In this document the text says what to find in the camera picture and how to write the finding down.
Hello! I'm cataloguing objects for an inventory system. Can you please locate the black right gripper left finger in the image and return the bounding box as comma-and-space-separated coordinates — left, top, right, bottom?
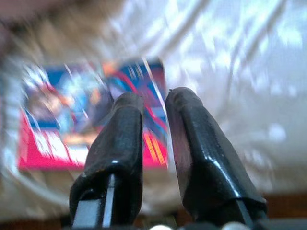
69, 92, 145, 229

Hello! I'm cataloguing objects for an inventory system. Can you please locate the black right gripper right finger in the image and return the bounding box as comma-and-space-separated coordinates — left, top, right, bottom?
165, 86, 268, 223

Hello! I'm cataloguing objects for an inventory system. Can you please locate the colourful comic book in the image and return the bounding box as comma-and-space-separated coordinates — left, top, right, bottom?
17, 57, 169, 170

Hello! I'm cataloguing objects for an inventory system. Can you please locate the grey floral bed sheet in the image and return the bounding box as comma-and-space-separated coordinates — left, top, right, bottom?
0, 0, 307, 222

